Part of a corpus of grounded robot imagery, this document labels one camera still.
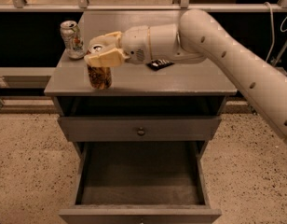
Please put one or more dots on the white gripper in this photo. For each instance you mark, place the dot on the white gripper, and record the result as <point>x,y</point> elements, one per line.
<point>134,44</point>

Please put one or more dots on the orange soda can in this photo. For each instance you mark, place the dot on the orange soda can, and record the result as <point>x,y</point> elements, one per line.
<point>99,77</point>

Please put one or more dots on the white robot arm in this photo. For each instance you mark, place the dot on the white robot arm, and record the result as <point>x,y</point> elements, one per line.
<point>195,36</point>

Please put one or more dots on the white green soda can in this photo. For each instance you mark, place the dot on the white green soda can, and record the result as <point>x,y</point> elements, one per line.
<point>72,39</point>

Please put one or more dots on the closed grey upper drawer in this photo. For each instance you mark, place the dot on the closed grey upper drawer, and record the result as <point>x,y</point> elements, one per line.
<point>111,129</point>

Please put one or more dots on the grey wooden drawer cabinet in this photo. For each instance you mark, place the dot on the grey wooden drawer cabinet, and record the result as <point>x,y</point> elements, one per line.
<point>181,90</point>

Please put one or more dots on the open grey middle drawer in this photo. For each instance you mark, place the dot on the open grey middle drawer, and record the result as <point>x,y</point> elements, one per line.
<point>140,183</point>

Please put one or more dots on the black snack bar wrapper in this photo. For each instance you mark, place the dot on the black snack bar wrapper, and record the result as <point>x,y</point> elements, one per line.
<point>156,65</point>

